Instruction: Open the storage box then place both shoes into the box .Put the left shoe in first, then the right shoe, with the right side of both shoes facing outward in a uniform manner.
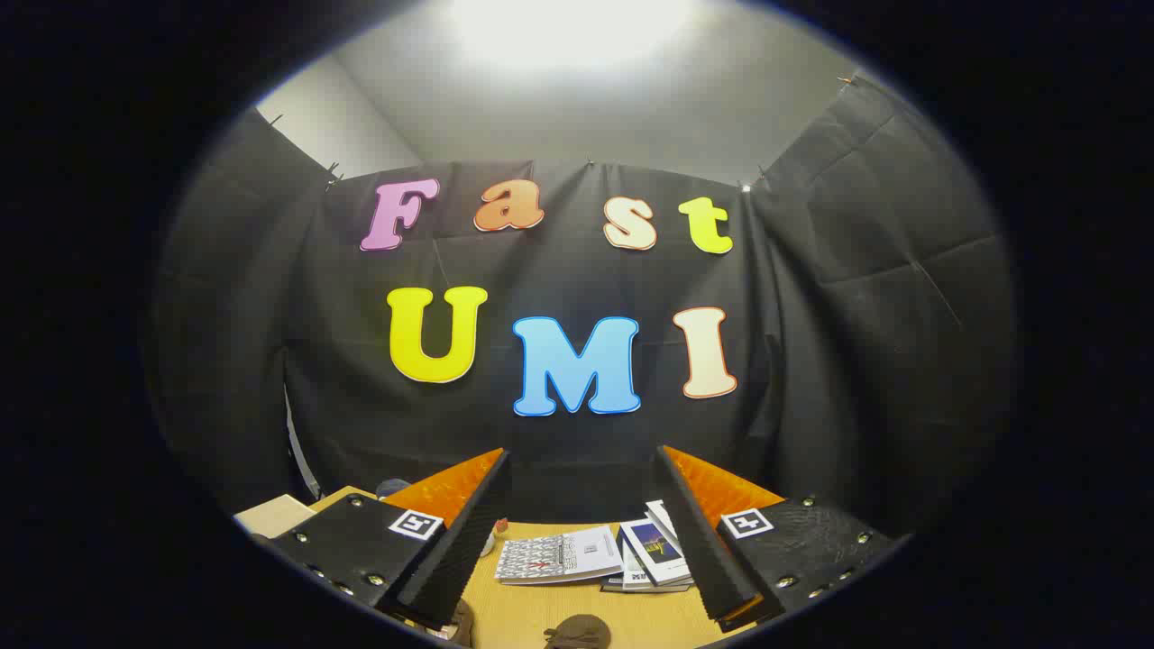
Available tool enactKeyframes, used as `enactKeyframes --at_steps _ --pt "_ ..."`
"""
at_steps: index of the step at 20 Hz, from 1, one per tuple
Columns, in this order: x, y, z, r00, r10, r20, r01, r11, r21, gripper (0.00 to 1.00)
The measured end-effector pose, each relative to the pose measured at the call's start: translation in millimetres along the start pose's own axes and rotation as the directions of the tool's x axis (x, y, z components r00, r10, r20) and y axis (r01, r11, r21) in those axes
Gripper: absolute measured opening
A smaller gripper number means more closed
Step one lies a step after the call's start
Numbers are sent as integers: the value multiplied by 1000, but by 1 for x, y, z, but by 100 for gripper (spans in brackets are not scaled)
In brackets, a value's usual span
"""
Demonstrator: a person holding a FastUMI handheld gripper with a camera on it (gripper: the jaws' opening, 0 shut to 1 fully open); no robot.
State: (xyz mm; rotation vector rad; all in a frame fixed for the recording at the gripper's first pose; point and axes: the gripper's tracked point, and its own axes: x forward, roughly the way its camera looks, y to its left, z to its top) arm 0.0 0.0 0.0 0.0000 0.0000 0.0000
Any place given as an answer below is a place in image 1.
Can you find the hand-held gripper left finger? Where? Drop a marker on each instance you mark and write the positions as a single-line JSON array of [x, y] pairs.
[[460, 550]]

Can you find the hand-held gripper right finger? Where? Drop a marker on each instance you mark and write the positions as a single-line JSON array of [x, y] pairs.
[[699, 550]]

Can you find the dark thin book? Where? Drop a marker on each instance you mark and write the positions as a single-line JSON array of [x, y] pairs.
[[645, 589]]

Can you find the grey patterned white book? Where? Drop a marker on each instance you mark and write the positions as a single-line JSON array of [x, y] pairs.
[[559, 554]]

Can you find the white book blue picture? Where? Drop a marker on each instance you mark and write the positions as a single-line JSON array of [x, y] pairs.
[[658, 550]]

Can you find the beige fabric storage box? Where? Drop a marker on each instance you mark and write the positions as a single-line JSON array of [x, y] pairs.
[[273, 516]]

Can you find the plain white book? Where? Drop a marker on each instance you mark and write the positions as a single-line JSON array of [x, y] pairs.
[[631, 568]]

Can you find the bright ceiling light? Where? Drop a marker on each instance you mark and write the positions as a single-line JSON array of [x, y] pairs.
[[572, 31]]

